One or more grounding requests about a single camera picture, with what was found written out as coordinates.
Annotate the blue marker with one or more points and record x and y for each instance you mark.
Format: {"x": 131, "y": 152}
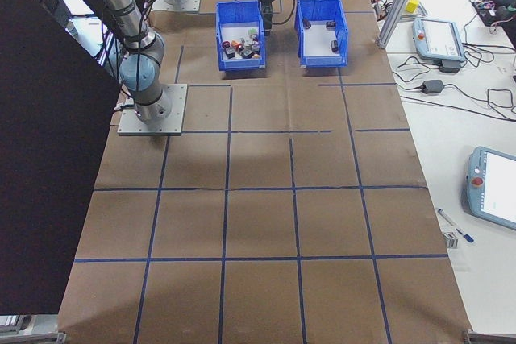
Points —
{"x": 465, "y": 236}

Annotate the green push button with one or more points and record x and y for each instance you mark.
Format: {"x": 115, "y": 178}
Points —
{"x": 252, "y": 32}

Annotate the aluminium profile post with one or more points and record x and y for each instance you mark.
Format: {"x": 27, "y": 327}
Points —
{"x": 397, "y": 5}

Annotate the black power adapter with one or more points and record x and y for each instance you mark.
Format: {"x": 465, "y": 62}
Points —
{"x": 433, "y": 86}

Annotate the grey metal frame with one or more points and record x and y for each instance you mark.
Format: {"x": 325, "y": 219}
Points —
{"x": 14, "y": 323}

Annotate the blue bin with coloured buttons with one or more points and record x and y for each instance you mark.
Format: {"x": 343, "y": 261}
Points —
{"x": 242, "y": 64}

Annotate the black adapter box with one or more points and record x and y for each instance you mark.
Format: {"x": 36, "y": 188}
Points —
{"x": 449, "y": 67}

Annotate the aluminium profile bar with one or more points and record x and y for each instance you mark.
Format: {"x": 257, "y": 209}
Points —
{"x": 488, "y": 338}
{"x": 40, "y": 338}

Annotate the black cylindrical capacitor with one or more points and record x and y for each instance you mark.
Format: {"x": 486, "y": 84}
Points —
{"x": 334, "y": 45}
{"x": 307, "y": 23}

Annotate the small striped box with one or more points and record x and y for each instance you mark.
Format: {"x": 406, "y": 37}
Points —
{"x": 451, "y": 241}

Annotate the yellow cube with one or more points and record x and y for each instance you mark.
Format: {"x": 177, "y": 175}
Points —
{"x": 411, "y": 5}

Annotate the white blue pen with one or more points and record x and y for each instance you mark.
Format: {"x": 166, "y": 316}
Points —
{"x": 446, "y": 217}

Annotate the blue bin with black capacitors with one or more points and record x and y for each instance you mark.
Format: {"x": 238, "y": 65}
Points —
{"x": 322, "y": 63}

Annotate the large black push button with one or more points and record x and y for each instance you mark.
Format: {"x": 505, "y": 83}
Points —
{"x": 246, "y": 53}

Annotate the black frame cover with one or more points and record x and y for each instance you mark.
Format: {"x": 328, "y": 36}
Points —
{"x": 48, "y": 158}

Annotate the grey blue teach pendant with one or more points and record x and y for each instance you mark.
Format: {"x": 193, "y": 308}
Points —
{"x": 496, "y": 191}
{"x": 437, "y": 38}

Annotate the white bin liner sheet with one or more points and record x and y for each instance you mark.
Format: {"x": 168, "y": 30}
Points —
{"x": 238, "y": 31}
{"x": 318, "y": 40}

